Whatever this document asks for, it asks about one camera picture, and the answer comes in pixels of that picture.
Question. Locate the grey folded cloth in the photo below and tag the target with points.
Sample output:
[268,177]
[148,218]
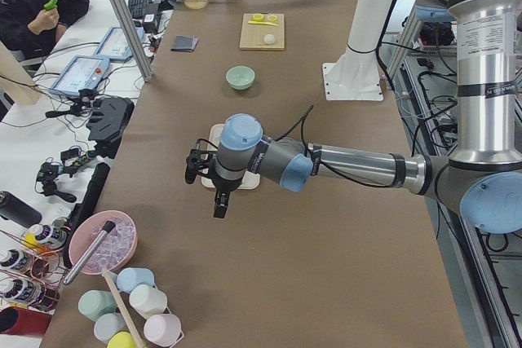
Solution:
[182,43]

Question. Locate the red can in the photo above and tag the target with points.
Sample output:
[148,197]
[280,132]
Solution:
[18,321]

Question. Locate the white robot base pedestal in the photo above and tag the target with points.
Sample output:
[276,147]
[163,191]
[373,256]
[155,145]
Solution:
[355,75]

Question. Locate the aluminium frame post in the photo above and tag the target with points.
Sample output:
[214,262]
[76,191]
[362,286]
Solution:
[124,18]

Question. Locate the teach pendant near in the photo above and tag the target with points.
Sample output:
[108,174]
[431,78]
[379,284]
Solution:
[82,72]

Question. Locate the pink cup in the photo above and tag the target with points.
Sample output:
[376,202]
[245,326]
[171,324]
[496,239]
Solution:
[163,330]

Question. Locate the mint green cup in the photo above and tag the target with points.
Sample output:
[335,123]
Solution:
[95,303]

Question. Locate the white cup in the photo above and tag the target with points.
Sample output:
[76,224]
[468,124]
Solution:
[148,301]

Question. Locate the light green bowl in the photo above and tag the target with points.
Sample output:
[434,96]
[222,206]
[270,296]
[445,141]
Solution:
[240,77]

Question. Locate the person in black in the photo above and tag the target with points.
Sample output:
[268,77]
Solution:
[27,28]

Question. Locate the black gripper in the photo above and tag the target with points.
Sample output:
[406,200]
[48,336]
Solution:
[225,186]

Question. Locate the pale grey cup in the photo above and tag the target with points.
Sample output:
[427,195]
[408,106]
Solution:
[107,325]

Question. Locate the metal muddler stick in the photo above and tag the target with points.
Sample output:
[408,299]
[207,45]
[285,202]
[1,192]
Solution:
[103,233]

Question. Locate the yellow cup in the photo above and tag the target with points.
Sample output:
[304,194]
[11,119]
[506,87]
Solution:
[121,339]

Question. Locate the teach pendant far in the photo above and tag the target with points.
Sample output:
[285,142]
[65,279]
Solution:
[114,46]

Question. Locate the black bottle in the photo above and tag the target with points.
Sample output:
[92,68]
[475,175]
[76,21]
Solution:
[17,211]

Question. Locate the light blue cup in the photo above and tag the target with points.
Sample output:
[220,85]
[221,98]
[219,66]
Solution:
[131,277]

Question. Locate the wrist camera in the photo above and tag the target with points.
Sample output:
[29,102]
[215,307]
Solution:
[201,162]

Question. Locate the yellow plastic knife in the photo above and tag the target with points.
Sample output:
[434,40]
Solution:
[264,23]

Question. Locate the teach pendant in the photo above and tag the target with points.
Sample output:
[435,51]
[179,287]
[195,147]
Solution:
[82,72]
[114,46]

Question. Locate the beige rabbit tray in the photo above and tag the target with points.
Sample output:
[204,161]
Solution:
[249,181]

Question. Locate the pink bowl with ice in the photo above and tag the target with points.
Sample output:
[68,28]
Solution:
[115,250]

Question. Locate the wooden cutting board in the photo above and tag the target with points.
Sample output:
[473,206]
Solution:
[251,38]

